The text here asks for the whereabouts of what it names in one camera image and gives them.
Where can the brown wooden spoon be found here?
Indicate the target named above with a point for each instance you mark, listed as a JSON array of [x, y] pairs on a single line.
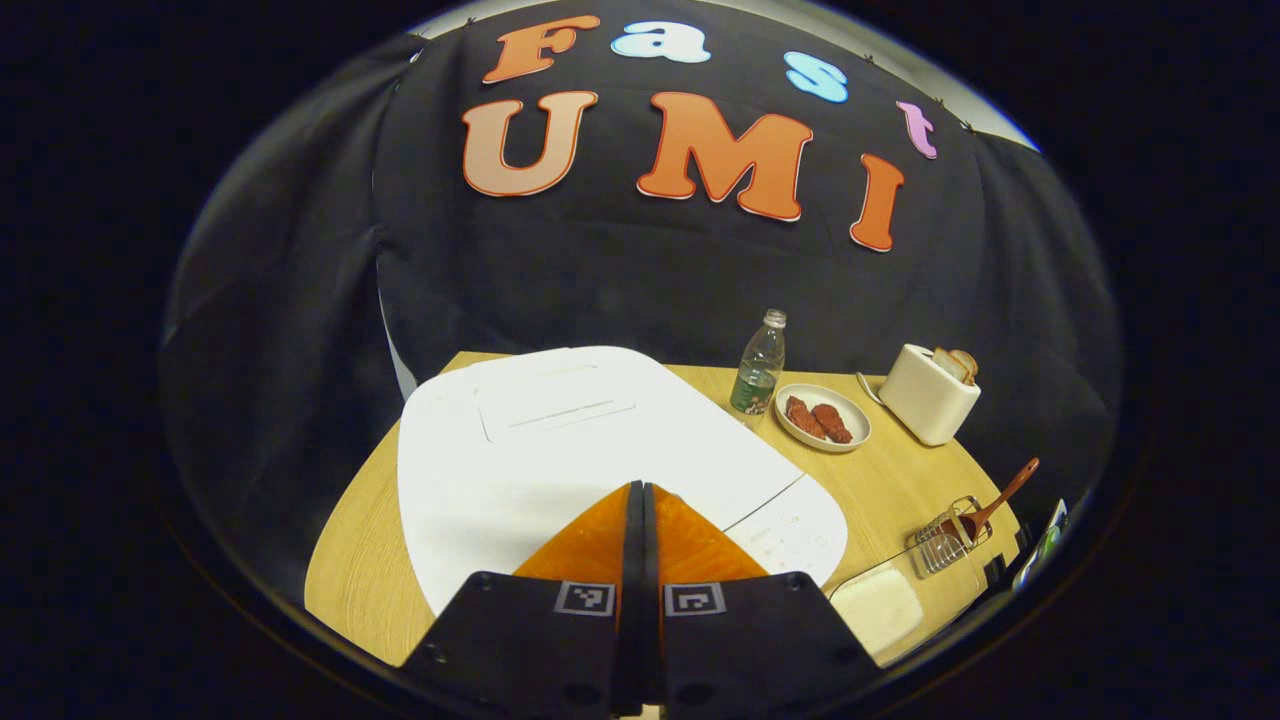
[[1005, 492]]

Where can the clear plastic water bottle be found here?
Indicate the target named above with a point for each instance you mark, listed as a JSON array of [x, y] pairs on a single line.
[[757, 375]]

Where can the clear box of rice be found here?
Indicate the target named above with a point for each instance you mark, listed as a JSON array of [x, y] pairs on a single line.
[[880, 610]]

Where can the toast bread slice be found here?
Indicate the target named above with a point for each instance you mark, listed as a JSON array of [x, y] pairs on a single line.
[[968, 360], [948, 365]]

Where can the white oval plate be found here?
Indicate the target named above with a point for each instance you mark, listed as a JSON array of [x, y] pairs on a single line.
[[855, 432]]

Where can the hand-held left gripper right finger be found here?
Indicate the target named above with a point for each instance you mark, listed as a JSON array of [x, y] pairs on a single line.
[[740, 640]]

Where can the white rice cooker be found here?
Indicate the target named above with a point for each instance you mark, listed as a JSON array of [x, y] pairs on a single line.
[[560, 450]]

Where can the red meat piece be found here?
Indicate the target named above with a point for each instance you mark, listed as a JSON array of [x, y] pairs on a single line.
[[803, 417], [832, 423]]

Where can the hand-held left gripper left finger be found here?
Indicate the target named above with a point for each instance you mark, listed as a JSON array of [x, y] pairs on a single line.
[[550, 640]]

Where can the black backdrop cloth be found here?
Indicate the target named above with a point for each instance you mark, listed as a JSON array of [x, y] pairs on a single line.
[[650, 270]]

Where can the white toaster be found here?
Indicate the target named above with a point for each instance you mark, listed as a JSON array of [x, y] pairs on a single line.
[[920, 400]]

